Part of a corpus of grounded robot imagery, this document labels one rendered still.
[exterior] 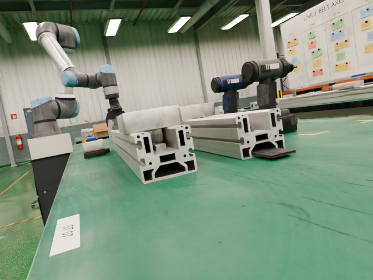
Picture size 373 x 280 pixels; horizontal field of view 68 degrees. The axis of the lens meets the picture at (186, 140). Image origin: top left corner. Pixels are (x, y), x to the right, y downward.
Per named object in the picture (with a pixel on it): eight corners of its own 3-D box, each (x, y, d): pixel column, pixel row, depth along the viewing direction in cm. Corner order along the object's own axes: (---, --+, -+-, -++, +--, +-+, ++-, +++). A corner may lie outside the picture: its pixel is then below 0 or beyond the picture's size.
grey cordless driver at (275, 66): (247, 138, 82) (236, 64, 80) (295, 127, 91) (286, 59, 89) (265, 139, 75) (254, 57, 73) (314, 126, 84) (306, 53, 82)
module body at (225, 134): (155, 141, 128) (152, 123, 127) (176, 137, 131) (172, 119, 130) (241, 160, 52) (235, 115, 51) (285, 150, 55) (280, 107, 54)
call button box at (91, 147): (85, 156, 111) (82, 141, 111) (109, 151, 114) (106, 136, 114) (84, 159, 104) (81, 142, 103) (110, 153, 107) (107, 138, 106)
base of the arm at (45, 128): (30, 139, 149) (26, 121, 148) (37, 140, 163) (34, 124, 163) (60, 134, 153) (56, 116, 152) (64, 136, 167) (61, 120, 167)
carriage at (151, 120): (121, 144, 68) (116, 116, 67) (164, 135, 71) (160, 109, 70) (129, 148, 52) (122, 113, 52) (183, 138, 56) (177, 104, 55)
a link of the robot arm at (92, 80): (76, 74, 144) (89, 69, 137) (95, 75, 153) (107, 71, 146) (79, 89, 144) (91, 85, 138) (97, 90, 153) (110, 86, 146)
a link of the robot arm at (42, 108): (29, 123, 157) (24, 100, 156) (53, 121, 167) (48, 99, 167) (39, 119, 149) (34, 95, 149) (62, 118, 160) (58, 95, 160)
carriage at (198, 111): (170, 129, 97) (166, 110, 96) (198, 124, 100) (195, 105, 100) (183, 130, 82) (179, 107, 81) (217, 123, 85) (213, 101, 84)
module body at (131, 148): (114, 149, 123) (110, 130, 122) (136, 145, 125) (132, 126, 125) (142, 184, 47) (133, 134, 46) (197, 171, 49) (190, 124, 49)
